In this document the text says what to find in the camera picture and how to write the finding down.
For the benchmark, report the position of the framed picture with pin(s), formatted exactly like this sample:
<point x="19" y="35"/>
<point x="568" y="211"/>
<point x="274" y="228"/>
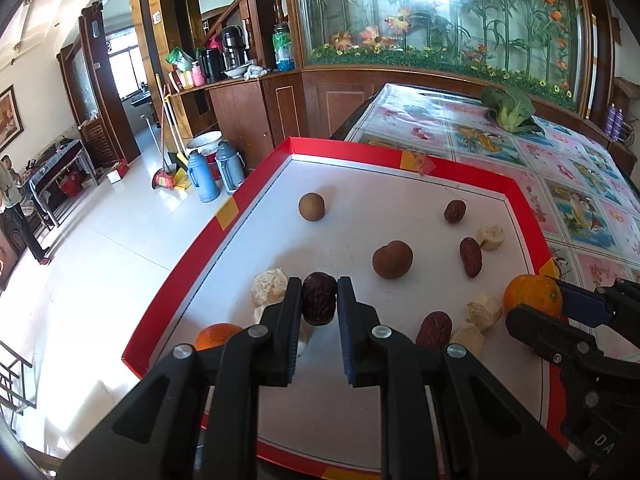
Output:
<point x="7" y="117"/>

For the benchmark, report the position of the green leafy vegetable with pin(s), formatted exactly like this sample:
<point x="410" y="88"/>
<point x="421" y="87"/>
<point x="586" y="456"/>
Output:
<point x="507" y="107"/>

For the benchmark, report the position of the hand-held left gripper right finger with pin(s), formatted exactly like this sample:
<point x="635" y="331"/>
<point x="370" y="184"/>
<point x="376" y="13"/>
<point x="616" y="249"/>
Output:
<point x="347" y="340"/>

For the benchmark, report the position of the wooden side cabinet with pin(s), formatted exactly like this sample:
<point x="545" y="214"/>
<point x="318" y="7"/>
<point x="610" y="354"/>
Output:
<point x="627" y="150"/>

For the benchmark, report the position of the small red date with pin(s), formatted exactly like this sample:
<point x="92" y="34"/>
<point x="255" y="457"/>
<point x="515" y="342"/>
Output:
<point x="455" y="211"/>

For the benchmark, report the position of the white cloth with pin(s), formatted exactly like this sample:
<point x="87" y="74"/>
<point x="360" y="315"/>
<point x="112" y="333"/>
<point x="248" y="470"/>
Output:
<point x="257" y="72"/>

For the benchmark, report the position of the brown longan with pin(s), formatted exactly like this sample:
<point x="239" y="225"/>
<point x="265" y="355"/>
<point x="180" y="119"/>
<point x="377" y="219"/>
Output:
<point x="392" y="259"/>
<point x="312" y="206"/>

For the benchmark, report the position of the red white box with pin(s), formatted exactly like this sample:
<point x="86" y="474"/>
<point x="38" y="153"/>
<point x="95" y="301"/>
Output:
<point x="117" y="172"/>

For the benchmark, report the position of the red bucket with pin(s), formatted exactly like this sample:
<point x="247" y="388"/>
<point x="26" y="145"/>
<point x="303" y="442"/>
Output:
<point x="71" y="183"/>

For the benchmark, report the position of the long red date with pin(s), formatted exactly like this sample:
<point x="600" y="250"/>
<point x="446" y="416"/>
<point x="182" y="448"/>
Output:
<point x="471" y="257"/>

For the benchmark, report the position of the dark red date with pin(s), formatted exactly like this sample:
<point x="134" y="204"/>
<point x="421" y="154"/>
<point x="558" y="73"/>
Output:
<point x="318" y="300"/>

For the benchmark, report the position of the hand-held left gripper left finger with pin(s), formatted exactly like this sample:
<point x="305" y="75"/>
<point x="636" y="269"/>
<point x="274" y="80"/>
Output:
<point x="290" y="340"/>

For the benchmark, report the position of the green blue plastic bottle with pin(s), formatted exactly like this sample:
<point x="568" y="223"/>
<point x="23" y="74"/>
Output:
<point x="283" y="47"/>

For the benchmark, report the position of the white bowl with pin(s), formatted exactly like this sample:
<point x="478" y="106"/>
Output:
<point x="236" y="71"/>

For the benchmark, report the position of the purple bottle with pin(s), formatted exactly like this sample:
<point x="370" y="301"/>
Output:
<point x="620" y="124"/>
<point x="611" y="121"/>

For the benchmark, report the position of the black jug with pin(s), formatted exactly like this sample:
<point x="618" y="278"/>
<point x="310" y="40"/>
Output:
<point x="212" y="64"/>

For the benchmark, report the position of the flower mural glass panel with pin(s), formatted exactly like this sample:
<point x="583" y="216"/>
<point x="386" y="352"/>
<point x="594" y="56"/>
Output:
<point x="450" y="20"/>

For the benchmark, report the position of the grey blue thermos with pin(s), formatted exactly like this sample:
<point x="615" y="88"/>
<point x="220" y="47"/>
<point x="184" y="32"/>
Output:
<point x="230" y="169"/>

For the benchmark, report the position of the orange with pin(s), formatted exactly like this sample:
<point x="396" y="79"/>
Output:
<point x="530" y="292"/>
<point x="217" y="336"/>

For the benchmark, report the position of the black thermos flask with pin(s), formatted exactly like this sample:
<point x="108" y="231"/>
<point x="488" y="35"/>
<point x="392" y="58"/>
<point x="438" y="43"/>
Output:
<point x="233" y="47"/>

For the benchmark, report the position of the mop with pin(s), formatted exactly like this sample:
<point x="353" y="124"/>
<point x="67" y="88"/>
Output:
<point x="154" y="145"/>

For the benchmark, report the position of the metal railing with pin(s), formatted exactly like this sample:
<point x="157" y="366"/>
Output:
<point x="17" y="395"/>

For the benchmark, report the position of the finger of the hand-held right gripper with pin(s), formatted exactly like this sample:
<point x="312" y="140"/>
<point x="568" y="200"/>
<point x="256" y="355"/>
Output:
<point x="582" y="305"/>
<point x="545" y="332"/>

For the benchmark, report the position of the pink cup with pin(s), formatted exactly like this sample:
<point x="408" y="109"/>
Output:
<point x="199" y="76"/>

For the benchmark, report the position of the red-rimmed white tray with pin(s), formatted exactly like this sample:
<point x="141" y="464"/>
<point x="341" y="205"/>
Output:
<point x="375" y="200"/>

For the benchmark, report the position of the white basin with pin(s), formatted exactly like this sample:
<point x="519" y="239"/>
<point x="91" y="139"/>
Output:
<point x="205" y="141"/>

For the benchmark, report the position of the green bag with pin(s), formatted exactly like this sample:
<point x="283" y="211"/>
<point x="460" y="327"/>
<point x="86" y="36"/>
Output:
<point x="180" y="59"/>

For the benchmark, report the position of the light blue thermos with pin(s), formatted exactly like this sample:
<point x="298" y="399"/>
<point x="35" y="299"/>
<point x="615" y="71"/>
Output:
<point x="204" y="178"/>

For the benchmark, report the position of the red broom and dustpan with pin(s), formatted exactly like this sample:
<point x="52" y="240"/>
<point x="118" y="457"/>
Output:
<point x="181" y="172"/>

